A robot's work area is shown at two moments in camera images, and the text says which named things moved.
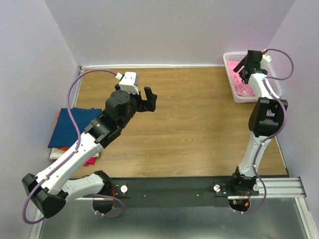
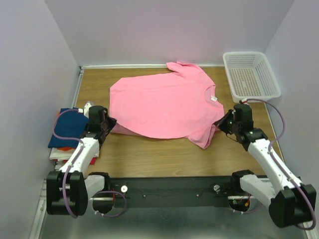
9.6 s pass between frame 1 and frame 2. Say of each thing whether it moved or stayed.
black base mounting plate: stayed
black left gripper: moved
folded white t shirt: stayed
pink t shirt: moved
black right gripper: moved
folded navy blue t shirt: stayed
